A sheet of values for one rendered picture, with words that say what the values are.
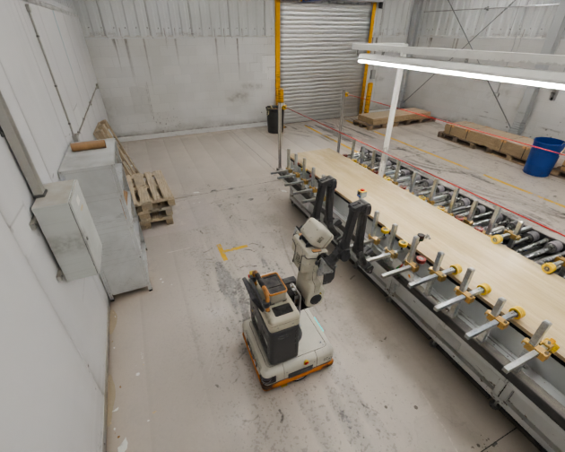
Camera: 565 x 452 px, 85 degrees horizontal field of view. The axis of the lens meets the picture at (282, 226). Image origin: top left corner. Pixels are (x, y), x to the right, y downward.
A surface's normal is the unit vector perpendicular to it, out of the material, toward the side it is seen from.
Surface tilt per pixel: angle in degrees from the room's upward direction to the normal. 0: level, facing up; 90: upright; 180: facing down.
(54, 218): 90
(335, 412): 0
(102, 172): 90
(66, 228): 90
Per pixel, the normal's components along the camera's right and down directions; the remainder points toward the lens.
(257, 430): 0.00, -0.84
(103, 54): 0.41, 0.49
